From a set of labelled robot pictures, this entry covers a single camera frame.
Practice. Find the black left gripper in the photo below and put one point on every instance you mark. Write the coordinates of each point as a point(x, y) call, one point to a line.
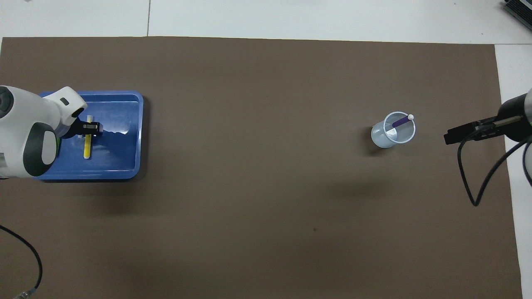
point(75, 129)

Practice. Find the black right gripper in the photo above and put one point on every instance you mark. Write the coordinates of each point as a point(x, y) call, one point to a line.
point(515, 118)

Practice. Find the yellow pen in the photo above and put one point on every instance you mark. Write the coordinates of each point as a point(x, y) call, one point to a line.
point(87, 147)

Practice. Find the purple pen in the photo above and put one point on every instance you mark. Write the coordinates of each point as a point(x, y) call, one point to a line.
point(401, 122)

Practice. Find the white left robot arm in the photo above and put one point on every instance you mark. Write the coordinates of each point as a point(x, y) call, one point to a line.
point(25, 124)

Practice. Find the blue plastic tray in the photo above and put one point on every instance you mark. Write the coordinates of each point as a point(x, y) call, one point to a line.
point(120, 158)

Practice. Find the translucent plastic cup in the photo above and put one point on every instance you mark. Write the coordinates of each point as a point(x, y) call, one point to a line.
point(380, 139)

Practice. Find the dark grey device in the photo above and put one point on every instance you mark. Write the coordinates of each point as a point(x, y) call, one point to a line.
point(521, 10)

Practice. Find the brown table mat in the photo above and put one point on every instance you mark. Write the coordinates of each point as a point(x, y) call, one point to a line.
point(266, 207)

